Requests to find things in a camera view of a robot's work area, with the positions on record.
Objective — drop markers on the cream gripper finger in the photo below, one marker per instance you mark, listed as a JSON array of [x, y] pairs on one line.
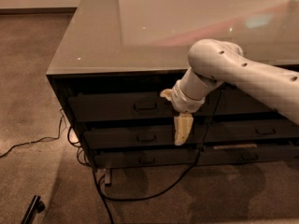
[[166, 93], [183, 125]]

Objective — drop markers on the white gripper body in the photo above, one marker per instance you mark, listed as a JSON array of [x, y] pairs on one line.
[[183, 101]]

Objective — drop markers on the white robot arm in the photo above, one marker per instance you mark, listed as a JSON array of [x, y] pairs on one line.
[[213, 62]]

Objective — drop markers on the grey cabinet with glossy top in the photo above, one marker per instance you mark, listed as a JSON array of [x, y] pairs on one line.
[[122, 46]]

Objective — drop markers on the black object on floor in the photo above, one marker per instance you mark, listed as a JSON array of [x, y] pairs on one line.
[[36, 206]]

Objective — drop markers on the dark wall baseboard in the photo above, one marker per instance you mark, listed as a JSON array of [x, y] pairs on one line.
[[37, 10]]

